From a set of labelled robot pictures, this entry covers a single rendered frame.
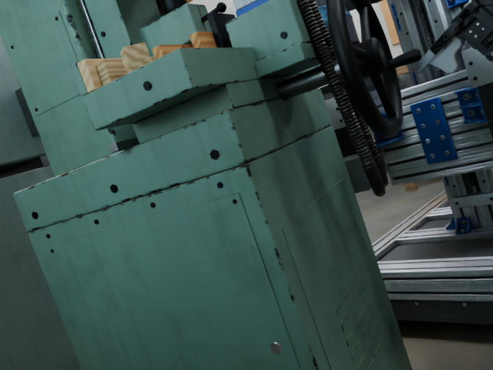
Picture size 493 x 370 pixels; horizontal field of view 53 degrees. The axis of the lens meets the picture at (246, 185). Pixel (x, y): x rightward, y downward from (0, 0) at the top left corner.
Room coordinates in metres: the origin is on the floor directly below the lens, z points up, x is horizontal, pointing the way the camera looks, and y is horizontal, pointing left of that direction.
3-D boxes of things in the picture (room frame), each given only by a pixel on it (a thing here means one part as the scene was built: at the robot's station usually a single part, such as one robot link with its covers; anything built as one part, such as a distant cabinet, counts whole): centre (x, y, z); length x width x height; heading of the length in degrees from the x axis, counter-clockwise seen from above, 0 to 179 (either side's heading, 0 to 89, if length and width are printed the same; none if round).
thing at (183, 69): (1.00, -0.08, 0.87); 0.61 x 0.30 x 0.06; 149
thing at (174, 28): (1.07, 0.03, 0.99); 0.14 x 0.07 x 0.09; 59
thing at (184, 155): (1.12, 0.12, 0.76); 0.57 x 0.45 x 0.09; 59
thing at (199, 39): (1.01, -0.04, 0.93); 0.16 x 0.02 x 0.06; 149
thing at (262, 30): (0.96, -0.15, 0.91); 0.15 x 0.14 x 0.09; 149
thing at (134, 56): (0.81, 0.10, 0.92); 0.04 x 0.03 x 0.04; 113
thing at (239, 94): (1.02, -0.03, 0.82); 0.40 x 0.21 x 0.04; 149
